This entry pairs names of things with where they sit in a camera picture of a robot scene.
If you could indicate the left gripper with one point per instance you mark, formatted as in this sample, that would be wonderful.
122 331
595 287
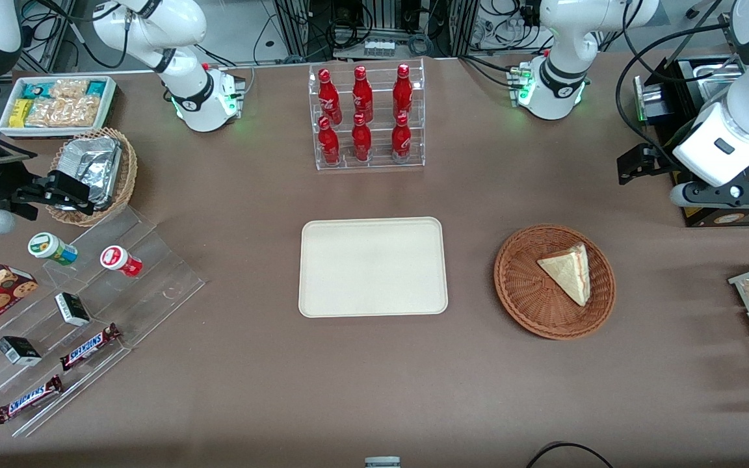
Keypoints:
666 158

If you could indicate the triangular sandwich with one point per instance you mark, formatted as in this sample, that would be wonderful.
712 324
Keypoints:
569 276

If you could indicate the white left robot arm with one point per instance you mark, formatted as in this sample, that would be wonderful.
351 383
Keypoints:
560 71

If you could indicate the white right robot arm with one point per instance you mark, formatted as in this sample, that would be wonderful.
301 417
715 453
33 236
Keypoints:
192 91

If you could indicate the light wicker basket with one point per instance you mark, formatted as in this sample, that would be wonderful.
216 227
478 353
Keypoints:
129 172

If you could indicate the white snack tray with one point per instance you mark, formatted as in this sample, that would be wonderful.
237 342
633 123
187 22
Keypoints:
109 104

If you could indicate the brown wicker basket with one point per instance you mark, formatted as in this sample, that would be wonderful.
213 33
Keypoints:
530 305

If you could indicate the beige plastic tray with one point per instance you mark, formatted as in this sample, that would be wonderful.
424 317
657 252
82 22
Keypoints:
372 268

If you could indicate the foil wrapped food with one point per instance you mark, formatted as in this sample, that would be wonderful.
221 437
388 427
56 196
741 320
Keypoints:
91 166

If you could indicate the green lid cup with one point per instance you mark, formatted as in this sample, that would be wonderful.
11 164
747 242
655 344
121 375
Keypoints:
49 248

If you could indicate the large rice cracker bag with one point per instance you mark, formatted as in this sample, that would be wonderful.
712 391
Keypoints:
62 112

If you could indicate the black hot food case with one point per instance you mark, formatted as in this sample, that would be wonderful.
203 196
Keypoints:
673 84

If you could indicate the yellow snack packet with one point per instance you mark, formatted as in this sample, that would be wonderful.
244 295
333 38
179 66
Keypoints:
20 112

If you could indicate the red lid cup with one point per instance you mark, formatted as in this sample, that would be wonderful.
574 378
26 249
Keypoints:
119 260

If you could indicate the teal snack packet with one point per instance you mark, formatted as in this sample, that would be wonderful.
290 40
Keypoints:
35 90
97 87

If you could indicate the small rice cracker bag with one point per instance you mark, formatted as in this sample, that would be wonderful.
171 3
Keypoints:
69 88

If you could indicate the steel food pan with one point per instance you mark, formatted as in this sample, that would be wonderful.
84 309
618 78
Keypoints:
712 68

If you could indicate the small black box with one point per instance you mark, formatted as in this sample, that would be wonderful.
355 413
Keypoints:
72 309
18 351

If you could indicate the clear acrylic step display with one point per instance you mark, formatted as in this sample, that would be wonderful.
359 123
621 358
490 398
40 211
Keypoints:
153 286

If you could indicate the snickers bar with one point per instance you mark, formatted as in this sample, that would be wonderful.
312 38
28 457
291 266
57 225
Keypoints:
28 399
88 346

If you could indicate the red cola bottle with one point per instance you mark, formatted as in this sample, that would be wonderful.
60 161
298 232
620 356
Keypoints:
403 91
329 97
362 94
361 142
329 144
401 140

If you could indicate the clear acrylic bottle rack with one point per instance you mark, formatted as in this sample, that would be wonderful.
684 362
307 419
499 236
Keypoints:
381 166

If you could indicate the white power strip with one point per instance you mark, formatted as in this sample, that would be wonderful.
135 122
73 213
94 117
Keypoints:
379 47

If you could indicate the grey device top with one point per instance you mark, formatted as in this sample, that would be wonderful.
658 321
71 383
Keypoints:
382 463

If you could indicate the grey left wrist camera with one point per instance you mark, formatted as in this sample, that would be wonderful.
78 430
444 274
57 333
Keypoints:
732 193

